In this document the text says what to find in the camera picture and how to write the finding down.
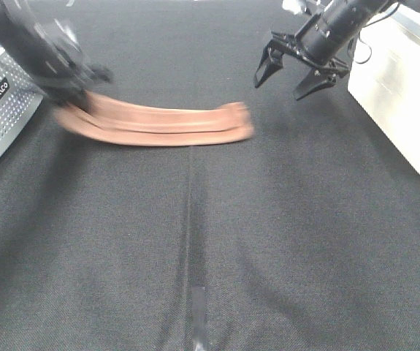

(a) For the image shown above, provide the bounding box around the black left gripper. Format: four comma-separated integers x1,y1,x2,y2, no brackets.
30,21,113,106

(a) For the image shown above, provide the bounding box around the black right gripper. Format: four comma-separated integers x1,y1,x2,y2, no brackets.
253,13,349,100

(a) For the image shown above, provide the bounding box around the brown towel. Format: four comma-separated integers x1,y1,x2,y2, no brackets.
55,92,254,147

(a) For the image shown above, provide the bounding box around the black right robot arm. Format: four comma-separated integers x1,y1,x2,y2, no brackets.
253,0,420,100

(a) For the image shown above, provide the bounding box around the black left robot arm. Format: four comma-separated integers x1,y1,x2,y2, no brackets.
0,1,112,110

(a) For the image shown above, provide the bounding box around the white woven-pattern storage bin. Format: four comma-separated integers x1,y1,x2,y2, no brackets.
348,7,420,175

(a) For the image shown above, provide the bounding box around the black table cloth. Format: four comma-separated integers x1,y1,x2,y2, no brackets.
0,1,420,350

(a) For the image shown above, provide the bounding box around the black cable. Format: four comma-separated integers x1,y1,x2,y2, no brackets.
348,3,400,65

